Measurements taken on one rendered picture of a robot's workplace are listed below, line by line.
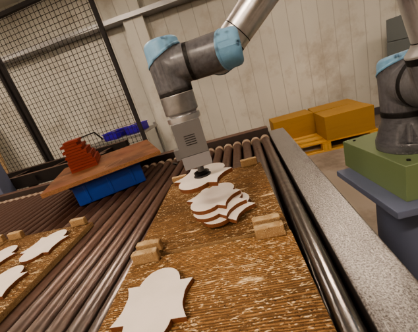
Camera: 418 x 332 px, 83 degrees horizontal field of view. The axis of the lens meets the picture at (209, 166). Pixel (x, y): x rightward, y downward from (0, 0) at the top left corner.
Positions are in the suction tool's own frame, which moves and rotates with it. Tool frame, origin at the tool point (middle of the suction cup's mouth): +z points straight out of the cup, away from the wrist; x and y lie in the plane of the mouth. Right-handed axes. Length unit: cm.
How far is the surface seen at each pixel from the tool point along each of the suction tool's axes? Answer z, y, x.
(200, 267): 10.4, 17.0, -5.2
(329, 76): 23, -330, 230
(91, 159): -4, -64, -52
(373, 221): 104, -87, 105
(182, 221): 10.4, -2.2, -9.1
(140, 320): 9.3, 25.7, -15.2
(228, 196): 5.9, 1.0, 4.4
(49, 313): 12.4, 14.2, -37.8
